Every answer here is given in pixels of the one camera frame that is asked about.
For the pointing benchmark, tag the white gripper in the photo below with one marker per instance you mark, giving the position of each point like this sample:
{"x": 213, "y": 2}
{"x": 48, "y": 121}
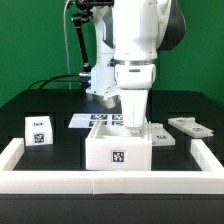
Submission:
{"x": 134, "y": 83}

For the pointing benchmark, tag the white cabinet door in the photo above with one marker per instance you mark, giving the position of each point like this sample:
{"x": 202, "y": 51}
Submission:
{"x": 160, "y": 137}
{"x": 189, "y": 126}

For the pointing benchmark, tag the white cabinet body box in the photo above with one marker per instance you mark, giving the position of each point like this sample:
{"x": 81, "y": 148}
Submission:
{"x": 110, "y": 148}

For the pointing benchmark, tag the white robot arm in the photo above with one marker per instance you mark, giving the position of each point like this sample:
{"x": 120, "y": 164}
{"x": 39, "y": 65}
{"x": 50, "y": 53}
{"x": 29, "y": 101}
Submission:
{"x": 129, "y": 33}

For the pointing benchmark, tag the white cabinet top block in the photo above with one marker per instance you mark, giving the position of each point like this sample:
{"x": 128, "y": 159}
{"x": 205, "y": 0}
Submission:
{"x": 38, "y": 131}

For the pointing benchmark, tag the white marker sheet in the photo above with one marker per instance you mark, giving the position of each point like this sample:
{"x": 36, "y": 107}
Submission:
{"x": 87, "y": 120}

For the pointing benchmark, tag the white U-shaped fence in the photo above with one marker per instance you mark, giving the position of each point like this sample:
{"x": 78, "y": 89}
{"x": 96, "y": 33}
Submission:
{"x": 209, "y": 179}

